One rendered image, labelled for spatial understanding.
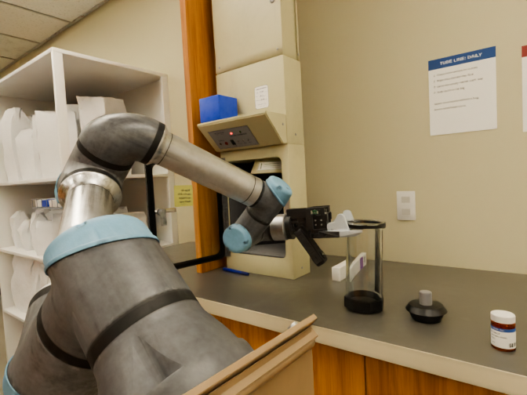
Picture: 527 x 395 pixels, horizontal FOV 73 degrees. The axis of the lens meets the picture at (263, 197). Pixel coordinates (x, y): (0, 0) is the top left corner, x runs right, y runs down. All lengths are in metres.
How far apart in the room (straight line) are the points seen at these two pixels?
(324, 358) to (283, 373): 0.61
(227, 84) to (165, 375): 1.22
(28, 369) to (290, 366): 0.29
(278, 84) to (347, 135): 0.46
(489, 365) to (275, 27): 1.11
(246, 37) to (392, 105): 0.62
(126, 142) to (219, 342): 0.50
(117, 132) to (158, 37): 1.85
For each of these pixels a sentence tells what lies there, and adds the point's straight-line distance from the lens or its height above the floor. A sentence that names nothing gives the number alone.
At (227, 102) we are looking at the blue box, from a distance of 1.34.
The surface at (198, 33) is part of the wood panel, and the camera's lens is 1.55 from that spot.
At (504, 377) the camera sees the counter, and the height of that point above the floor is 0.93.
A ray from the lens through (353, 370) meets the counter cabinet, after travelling 0.94.
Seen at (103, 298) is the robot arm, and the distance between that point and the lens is 0.37.
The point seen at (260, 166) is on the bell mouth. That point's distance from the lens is 1.32.
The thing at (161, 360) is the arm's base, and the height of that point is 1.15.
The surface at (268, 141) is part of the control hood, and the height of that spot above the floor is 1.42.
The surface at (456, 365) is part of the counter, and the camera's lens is 0.82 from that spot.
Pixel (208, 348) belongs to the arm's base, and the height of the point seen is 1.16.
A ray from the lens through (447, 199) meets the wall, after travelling 1.48.
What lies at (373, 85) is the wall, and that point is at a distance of 1.58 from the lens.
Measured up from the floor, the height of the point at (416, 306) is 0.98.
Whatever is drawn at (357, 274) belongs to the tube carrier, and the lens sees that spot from 0.95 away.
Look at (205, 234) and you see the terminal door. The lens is 1.37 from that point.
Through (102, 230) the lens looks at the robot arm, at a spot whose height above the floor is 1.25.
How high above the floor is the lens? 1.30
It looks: 3 degrees down
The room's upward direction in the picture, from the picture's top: 3 degrees counter-clockwise
